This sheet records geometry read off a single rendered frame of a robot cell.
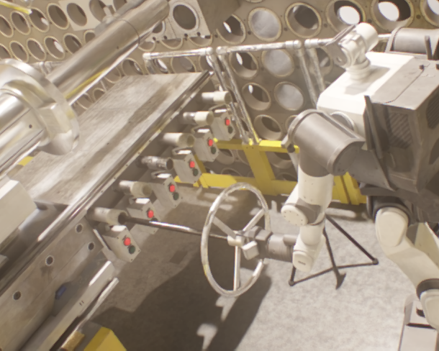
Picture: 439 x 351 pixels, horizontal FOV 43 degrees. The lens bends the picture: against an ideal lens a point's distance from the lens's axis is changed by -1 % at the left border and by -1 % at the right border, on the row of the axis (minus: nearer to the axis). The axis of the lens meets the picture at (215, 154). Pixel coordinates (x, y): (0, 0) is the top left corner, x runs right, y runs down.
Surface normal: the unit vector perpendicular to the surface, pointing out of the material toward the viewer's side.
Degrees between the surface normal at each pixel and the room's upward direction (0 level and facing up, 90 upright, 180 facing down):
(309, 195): 95
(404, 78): 1
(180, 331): 0
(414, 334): 0
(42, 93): 90
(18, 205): 90
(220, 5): 90
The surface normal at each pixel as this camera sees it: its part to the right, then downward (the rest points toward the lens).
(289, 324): -0.36, -0.78
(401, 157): -0.69, 0.58
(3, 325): 0.79, 0.05
